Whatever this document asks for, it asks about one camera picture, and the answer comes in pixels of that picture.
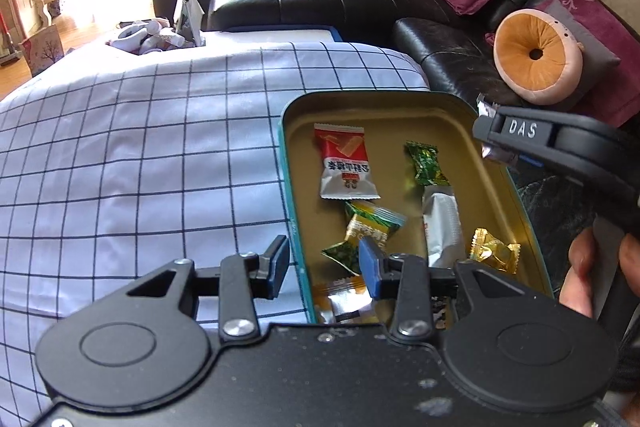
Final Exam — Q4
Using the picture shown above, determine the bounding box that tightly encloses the embroidered magenta cushion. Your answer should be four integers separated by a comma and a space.
550, 0, 640, 128

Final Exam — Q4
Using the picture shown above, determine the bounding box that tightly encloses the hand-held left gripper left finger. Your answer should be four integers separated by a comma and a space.
126, 235, 292, 340

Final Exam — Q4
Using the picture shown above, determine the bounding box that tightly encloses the orange pink donut pillow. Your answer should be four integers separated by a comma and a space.
493, 8, 585, 106

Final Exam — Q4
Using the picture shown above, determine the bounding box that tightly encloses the tree print gift bag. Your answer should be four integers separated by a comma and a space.
21, 25, 65, 78

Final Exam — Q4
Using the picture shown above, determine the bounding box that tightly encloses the grey cushion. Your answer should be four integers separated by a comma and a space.
542, 0, 621, 105

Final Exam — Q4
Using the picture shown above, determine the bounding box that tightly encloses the red white snack packet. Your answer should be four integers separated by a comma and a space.
313, 123, 381, 201

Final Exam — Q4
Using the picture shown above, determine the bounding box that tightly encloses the green twisted candy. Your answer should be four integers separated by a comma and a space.
404, 140, 451, 186

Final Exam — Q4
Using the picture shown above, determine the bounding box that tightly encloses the white box blue rim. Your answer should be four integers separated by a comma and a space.
202, 26, 345, 45

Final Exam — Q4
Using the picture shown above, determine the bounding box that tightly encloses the green pea snack packet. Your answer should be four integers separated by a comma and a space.
321, 201, 407, 275

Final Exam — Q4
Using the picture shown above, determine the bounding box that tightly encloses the checked white tablecloth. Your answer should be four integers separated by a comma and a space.
0, 42, 431, 427

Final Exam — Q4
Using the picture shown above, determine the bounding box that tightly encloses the silver white snack packet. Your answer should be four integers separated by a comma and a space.
476, 93, 508, 164

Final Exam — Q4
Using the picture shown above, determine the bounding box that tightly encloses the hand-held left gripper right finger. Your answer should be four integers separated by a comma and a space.
358, 237, 556, 339

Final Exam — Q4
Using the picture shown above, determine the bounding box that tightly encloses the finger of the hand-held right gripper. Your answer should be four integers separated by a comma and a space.
472, 106, 502, 144
502, 148, 546, 170

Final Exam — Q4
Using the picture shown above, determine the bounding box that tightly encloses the gold candy packet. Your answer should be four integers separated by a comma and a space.
467, 228, 521, 275

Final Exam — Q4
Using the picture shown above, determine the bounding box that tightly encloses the person's right hand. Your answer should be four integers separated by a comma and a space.
559, 227, 640, 320

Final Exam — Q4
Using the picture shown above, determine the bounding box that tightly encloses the white red-lettered snack packet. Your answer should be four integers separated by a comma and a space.
421, 185, 466, 269

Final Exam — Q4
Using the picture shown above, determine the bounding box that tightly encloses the teal tin tray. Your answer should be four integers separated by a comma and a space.
277, 89, 556, 325

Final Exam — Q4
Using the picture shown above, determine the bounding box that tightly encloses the red stick vacuum cleaner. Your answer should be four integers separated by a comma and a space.
0, 9, 23, 62

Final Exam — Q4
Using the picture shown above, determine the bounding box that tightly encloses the cream yellow snack packet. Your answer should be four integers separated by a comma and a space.
314, 275, 381, 325

